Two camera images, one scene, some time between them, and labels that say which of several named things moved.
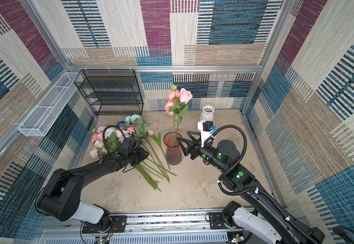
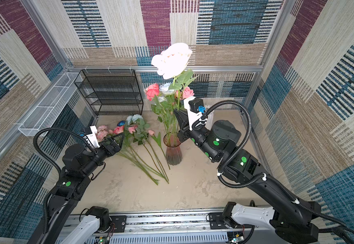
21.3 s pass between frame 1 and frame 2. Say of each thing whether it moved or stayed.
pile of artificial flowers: stayed
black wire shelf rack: stayed
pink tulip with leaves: stayed
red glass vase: stayed
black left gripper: moved
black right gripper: moved
